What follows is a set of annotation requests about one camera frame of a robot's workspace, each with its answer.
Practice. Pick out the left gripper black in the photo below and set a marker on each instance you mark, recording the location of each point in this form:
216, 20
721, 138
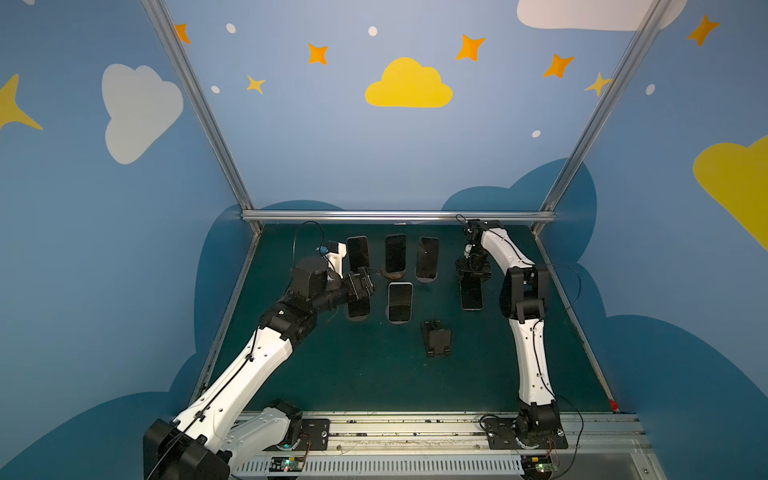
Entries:
362, 285

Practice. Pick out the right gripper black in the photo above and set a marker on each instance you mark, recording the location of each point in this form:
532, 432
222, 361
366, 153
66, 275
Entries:
473, 264

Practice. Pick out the white-edged phone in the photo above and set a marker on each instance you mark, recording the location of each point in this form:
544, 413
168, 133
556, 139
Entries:
400, 301

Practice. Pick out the black folding phone stand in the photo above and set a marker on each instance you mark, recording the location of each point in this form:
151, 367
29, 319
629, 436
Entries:
437, 338

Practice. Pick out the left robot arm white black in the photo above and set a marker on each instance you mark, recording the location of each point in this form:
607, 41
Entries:
205, 441

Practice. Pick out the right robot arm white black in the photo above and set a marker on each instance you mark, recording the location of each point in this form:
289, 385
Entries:
523, 302

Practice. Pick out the light blue phone front left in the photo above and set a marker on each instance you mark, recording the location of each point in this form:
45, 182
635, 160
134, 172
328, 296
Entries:
359, 307

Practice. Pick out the pink-edged phone back left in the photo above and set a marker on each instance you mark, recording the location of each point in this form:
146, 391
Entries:
358, 253

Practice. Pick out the round wooden phone stand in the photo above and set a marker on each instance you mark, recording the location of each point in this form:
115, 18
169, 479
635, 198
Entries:
394, 275

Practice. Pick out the dark phone back right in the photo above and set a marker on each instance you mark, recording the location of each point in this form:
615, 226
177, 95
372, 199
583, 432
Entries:
427, 255

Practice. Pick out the dark phone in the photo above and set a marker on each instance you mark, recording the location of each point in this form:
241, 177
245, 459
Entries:
427, 255
395, 253

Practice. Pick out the grey round stand back right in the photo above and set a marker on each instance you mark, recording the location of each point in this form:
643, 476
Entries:
426, 278

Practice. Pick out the dark phone back middle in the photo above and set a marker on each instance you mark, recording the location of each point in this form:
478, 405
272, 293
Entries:
395, 253

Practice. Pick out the left controller board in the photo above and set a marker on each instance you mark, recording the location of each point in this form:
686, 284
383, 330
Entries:
286, 465

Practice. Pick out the controller board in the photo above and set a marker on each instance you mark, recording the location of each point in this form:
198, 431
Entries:
537, 468
286, 465

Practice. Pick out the right controller board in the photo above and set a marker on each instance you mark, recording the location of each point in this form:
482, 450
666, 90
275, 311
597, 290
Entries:
537, 468

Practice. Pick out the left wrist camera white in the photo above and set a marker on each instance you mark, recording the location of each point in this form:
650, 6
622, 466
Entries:
334, 253

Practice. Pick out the horizontal aluminium frame bar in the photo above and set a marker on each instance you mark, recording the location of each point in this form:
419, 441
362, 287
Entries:
339, 216

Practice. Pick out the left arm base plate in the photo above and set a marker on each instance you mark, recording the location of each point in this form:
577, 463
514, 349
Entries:
313, 435

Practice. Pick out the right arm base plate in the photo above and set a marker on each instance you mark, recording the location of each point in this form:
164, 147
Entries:
504, 433

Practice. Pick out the aluminium mounting rail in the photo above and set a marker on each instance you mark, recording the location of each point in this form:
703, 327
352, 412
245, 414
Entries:
451, 445

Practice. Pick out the left aluminium frame post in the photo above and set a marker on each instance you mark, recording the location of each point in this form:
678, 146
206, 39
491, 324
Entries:
161, 20

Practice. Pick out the aluminium frame post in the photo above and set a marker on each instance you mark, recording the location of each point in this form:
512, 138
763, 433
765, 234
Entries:
633, 56
161, 20

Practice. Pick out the right aluminium frame post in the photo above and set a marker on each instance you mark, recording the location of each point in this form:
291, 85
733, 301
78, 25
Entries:
633, 56

